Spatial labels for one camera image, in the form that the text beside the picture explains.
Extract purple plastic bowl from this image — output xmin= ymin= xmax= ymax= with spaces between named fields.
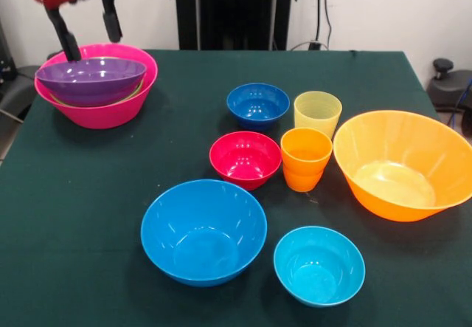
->
xmin=35 ymin=58 xmax=148 ymax=108

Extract green plastic bowl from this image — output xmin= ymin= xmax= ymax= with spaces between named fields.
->
xmin=49 ymin=56 xmax=145 ymax=108

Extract large pink plastic bowl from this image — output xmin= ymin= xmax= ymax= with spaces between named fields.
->
xmin=34 ymin=43 xmax=159 ymax=130

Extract small red plastic bowl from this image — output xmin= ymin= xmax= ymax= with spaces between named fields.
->
xmin=209 ymin=130 xmax=283 ymax=191

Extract medium blue plastic bowl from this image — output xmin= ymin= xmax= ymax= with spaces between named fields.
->
xmin=140 ymin=179 xmax=268 ymax=288

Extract black equipment box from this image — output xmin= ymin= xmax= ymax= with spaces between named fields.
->
xmin=0 ymin=20 xmax=15 ymax=83

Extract small dark blue bowl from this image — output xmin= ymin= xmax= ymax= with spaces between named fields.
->
xmin=226 ymin=82 xmax=291 ymax=132

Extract yellow plastic cup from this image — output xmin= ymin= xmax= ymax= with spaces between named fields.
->
xmin=294 ymin=90 xmax=344 ymax=142

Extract orange plastic cup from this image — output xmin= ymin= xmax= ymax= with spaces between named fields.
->
xmin=280 ymin=127 xmax=334 ymax=176
xmin=282 ymin=162 xmax=325 ymax=193

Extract dark green tablecloth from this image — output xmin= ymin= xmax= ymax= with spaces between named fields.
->
xmin=0 ymin=48 xmax=472 ymax=327

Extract small light blue bowl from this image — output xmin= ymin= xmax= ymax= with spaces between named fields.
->
xmin=273 ymin=225 xmax=367 ymax=309

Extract large orange plastic bowl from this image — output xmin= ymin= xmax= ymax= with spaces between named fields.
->
xmin=332 ymin=109 xmax=472 ymax=223

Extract black pedestal leg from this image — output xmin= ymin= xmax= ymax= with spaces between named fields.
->
xmin=0 ymin=52 xmax=63 ymax=121
xmin=426 ymin=58 xmax=472 ymax=112

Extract black wall cable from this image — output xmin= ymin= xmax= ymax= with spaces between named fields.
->
xmin=315 ymin=0 xmax=333 ymax=49

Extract blue cable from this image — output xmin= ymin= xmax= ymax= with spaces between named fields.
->
xmin=446 ymin=82 xmax=472 ymax=128

